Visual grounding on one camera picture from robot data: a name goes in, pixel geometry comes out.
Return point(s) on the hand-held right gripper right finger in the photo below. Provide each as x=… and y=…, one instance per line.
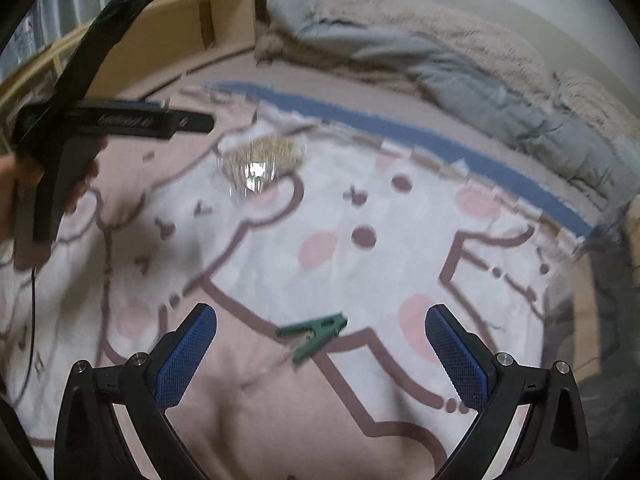
x=460, y=360

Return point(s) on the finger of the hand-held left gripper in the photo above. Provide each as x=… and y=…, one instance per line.
x=195, y=122

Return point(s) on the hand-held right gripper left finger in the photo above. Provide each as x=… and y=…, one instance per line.
x=185, y=360

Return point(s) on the green clothespin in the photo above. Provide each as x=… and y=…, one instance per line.
x=312, y=337

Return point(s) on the clear plastic storage box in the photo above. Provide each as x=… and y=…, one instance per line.
x=600, y=310

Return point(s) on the person's left hand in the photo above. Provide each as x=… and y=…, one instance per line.
x=15, y=195

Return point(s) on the beige bed mattress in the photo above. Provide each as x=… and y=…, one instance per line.
x=225, y=70

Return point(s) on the bag of gold clips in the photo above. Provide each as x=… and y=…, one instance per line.
x=260, y=157

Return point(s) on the wooden bedside shelf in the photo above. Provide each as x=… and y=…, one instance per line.
x=165, y=40

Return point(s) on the printed blanket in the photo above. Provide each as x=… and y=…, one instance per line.
x=350, y=270

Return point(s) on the beige fuzzy blanket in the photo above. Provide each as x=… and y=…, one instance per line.
x=400, y=15

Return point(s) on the grey duvet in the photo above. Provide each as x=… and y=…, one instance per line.
x=450, y=75

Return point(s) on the beige textured pillow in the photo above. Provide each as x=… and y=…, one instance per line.
x=595, y=95

